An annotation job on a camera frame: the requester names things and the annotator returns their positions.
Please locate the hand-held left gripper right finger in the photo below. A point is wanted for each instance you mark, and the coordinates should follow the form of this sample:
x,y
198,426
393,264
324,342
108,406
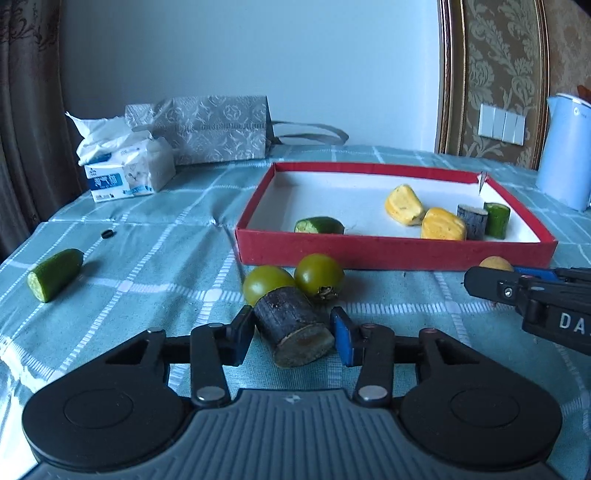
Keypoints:
x,y
344,337

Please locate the short green cucumber cylinder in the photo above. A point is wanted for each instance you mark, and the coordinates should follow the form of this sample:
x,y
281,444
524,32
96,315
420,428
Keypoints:
x,y
497,220

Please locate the small yellowish round fruit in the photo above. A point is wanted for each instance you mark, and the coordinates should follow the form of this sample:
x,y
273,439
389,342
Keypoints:
x,y
496,264

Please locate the gold wall moulding frame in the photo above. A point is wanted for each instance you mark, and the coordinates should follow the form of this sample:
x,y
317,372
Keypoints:
x,y
450,92

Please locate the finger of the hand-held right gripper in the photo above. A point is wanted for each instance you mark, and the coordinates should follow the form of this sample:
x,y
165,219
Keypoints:
x,y
491,284
545,272

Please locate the light blue electric kettle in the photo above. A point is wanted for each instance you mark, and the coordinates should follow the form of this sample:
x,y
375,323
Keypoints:
x,y
565,157

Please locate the small black cap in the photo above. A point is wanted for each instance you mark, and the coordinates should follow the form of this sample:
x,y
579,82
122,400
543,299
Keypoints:
x,y
107,233

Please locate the dark sugarcane piece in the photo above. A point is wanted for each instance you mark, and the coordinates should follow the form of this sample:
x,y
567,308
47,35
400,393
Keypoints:
x,y
473,222
291,323

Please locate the red shallow cardboard box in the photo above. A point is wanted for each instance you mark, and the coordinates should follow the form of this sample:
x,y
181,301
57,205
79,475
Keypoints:
x,y
369,254

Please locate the white tissue pack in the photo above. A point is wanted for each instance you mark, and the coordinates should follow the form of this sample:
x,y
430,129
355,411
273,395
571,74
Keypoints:
x,y
115,180

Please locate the yellow corn cob piece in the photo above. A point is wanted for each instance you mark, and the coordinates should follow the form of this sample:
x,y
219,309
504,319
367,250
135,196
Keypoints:
x,y
404,205
443,225

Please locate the white wall switch panel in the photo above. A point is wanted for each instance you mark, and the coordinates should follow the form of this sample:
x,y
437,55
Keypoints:
x,y
502,124

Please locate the grey patterned gift bag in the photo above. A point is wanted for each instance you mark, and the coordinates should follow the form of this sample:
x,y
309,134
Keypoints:
x,y
217,129

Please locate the green tomato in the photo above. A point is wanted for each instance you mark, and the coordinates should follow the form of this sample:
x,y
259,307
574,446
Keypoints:
x,y
318,274
265,282

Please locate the brown curtain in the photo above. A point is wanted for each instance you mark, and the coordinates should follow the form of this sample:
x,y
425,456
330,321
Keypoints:
x,y
23,138

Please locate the green checked tablecloth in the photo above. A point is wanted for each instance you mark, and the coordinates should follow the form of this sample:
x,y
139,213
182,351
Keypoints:
x,y
161,258

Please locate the small brown object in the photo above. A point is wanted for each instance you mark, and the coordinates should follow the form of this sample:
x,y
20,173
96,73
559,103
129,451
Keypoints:
x,y
584,91

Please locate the green cucumber end piece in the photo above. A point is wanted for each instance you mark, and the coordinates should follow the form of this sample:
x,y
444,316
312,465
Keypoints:
x,y
321,225
55,274

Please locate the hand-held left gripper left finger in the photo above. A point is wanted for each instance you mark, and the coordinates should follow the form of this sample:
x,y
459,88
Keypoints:
x,y
242,337

